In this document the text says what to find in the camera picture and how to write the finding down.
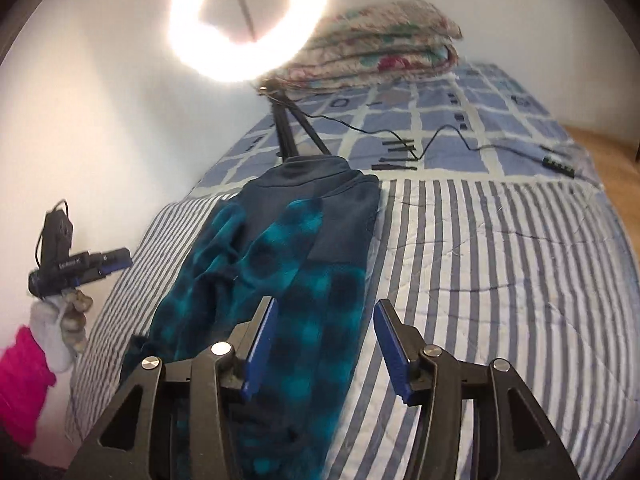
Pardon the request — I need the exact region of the person's left forearm pink sleeve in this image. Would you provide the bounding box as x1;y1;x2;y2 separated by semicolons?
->
0;325;57;453

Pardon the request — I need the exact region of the blue checked bed sheet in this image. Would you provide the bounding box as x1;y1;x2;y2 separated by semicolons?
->
192;62;603;198

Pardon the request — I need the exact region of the white ring light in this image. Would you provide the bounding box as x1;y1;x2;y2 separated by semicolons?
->
167;0;331;83

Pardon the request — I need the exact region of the teal plaid fleece jacket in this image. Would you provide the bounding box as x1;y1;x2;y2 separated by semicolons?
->
120;155;381;480

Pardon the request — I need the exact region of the person's left hand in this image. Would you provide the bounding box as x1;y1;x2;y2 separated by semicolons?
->
30;290;93;373

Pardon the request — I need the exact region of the blue striped blanket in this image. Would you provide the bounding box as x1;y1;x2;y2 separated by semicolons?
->
65;177;638;480

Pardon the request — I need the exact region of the black phone holder clamp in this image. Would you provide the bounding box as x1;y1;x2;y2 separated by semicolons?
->
215;0;258;41

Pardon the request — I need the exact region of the folded floral quilt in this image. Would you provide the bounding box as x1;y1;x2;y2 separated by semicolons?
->
272;0;463;96

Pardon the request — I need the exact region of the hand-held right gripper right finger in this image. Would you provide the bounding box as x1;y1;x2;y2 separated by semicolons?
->
373;298;581;480

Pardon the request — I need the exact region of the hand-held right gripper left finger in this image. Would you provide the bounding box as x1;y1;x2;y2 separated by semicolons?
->
75;296;279;480

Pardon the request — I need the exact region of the black ring light cable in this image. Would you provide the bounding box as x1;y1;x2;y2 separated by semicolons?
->
287;105;546;163

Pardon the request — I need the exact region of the black inline cable controller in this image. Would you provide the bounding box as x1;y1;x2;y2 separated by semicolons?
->
537;145;578;178

